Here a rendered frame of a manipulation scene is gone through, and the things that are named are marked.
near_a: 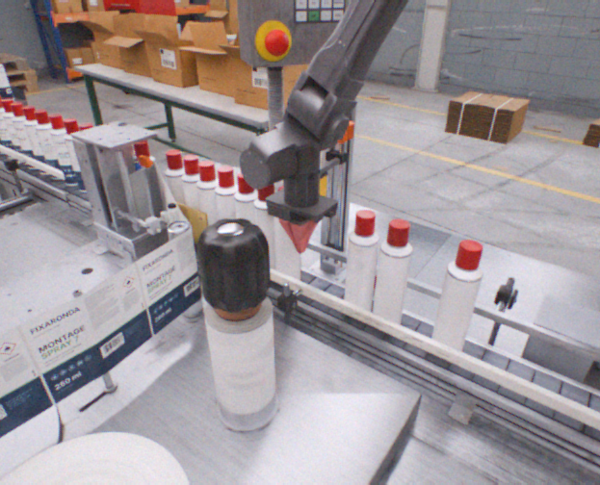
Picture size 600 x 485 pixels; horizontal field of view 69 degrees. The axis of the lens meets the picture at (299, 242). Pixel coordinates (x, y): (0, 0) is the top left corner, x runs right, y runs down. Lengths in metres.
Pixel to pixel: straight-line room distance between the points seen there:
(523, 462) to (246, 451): 0.39
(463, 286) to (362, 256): 0.17
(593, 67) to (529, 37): 0.79
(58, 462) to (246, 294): 0.24
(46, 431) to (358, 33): 0.66
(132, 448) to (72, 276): 0.59
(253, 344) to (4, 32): 7.91
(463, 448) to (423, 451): 0.06
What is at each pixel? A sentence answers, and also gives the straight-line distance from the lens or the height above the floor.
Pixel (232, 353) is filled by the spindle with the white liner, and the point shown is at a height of 1.03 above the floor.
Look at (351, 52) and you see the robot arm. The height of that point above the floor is 1.34.
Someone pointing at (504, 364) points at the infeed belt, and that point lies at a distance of 0.80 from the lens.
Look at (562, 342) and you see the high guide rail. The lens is 0.76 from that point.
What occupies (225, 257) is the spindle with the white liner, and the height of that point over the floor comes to 1.17.
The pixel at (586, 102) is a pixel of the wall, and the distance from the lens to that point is 6.14.
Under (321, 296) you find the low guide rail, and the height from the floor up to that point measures 0.91.
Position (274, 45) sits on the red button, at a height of 1.32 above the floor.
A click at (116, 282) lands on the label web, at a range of 0.66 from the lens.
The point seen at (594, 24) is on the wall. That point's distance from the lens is 6.06.
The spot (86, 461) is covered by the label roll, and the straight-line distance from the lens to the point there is 0.50.
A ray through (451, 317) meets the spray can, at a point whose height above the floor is 0.97.
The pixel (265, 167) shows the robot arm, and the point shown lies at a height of 1.20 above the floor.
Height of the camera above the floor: 1.42
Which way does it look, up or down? 32 degrees down
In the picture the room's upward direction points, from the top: straight up
